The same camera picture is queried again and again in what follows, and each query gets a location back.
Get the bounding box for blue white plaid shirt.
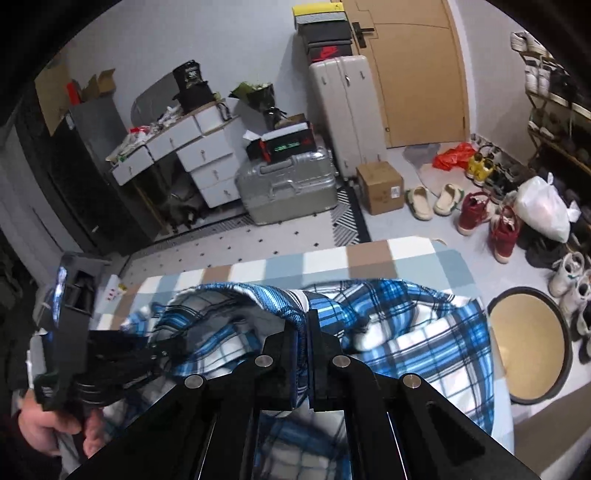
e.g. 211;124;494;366
103;278;496;480

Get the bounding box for person left hand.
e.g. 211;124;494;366
18;390;105;457

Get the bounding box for round tan stool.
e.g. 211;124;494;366
488;286;573;405

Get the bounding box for checkered brown blue bedsheet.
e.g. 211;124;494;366
93;236;514;450

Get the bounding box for red high-top shoe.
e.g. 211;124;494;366
490;206;522;264
457;192;495;236

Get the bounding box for brown cardboard box on floor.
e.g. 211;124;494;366
356;161;405;216

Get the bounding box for white drawer desk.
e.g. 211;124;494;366
112;102;247;208

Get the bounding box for silver flat suitcase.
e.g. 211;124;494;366
235;146;338;225

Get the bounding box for white plastic bag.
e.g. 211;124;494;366
514;173;581;243

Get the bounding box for grey oval mirror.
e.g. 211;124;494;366
130;72;179;127

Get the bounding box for red plastic bag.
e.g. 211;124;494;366
432;142;477;171

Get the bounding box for open cardboard box on fridge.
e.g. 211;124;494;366
82;69;116;102

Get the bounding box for black shoe box with red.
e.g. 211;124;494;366
245;121;317;164

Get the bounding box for white upright suitcase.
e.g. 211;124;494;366
310;55;387;180

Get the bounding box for wooden shoe rack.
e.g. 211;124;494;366
510;31;590;173

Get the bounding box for tan wooden door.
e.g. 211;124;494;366
344;0;470;147

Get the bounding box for stacked shoe boxes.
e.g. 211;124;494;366
291;2;353;64

